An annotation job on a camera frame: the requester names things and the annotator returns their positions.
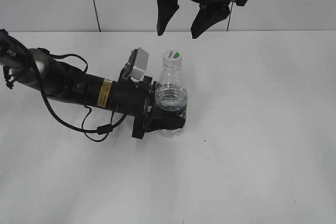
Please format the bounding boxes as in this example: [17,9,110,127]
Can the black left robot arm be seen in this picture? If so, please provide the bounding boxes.
[1,29,186,139]

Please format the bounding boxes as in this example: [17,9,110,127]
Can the clear cestbon water bottle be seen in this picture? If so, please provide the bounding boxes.
[154,50,189,138]

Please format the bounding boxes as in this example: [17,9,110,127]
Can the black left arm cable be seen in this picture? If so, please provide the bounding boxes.
[2,49,127,143]

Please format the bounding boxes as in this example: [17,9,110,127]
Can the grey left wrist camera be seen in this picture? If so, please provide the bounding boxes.
[121,47,149,80]

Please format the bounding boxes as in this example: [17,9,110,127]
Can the white green bottle cap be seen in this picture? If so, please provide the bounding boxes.
[162,50,182,68]

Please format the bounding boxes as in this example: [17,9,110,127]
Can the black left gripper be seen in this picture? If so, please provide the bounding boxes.
[111,76,185,139]

